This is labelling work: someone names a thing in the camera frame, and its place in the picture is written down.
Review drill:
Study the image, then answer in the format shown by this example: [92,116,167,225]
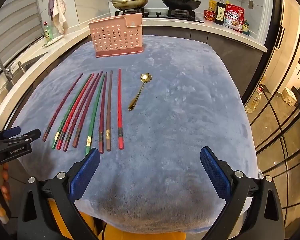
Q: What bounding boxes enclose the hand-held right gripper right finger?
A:
[201,146,285,240]

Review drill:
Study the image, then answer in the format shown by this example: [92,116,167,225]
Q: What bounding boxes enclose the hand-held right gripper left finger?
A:
[16,147,101,240]

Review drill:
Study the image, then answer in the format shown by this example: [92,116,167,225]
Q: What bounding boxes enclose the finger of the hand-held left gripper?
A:
[0,129,41,148]
[0,127,22,140]

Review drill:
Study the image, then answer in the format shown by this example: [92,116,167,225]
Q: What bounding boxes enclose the green chopstick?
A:
[85,74,106,156]
[51,73,94,150]

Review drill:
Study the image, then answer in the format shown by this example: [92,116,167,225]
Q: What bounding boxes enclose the red chopstick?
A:
[56,73,95,151]
[118,68,124,150]

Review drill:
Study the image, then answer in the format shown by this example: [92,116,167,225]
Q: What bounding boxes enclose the brown chopstick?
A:
[105,70,113,152]

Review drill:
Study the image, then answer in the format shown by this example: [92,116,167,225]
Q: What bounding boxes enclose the pink perforated utensil holder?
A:
[88,13,145,58]

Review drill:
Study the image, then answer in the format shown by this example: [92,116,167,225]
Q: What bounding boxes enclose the person's left hand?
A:
[1,162,12,202]

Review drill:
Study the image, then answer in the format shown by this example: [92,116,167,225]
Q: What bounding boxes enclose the steel faucet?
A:
[0,50,13,82]

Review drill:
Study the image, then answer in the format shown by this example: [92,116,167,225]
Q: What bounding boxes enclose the person's yellow clothing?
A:
[47,197,180,240]

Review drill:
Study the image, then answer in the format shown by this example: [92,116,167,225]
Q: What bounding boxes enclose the steel sink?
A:
[0,52,49,98]

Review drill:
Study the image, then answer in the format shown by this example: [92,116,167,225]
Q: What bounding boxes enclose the blue-grey plush blanket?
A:
[11,35,259,233]

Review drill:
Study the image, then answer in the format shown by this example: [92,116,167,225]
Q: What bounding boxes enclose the clear oil bottle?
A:
[245,85,263,113]

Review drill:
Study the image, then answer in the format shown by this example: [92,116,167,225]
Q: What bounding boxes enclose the patterned plate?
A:
[42,34,65,47]

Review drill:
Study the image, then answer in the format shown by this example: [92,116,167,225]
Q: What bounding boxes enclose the white window blinds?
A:
[0,0,44,73]

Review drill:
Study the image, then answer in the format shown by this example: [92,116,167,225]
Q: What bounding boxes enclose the green dish soap bottle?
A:
[44,21,54,43]

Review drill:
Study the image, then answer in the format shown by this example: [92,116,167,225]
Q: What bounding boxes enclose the black-framed glass door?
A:
[240,0,300,240]

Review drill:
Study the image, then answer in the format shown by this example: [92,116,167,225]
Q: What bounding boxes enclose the gold flower spoon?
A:
[128,73,150,111]

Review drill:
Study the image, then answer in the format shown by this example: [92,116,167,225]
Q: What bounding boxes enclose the white hanging towel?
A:
[52,0,67,35]

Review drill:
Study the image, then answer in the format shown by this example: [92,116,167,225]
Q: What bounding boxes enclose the purple hanging cloth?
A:
[48,0,56,20]

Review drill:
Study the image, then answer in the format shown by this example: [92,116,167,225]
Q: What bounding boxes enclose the red and white cereal bag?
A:
[224,4,245,32]

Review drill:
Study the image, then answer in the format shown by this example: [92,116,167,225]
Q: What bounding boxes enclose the red instant noodle cup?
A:
[204,9,217,22]

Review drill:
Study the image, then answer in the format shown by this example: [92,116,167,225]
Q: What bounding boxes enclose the dark soy sauce bottle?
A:
[214,1,227,25]

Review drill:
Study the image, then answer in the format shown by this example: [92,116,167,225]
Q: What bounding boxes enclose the beige pan with lid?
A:
[109,0,150,10]

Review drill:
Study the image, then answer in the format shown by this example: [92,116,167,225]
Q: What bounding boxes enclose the black gas hob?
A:
[115,7,205,23]

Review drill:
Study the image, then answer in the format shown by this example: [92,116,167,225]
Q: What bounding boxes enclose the black wok with lid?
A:
[161,0,202,10]

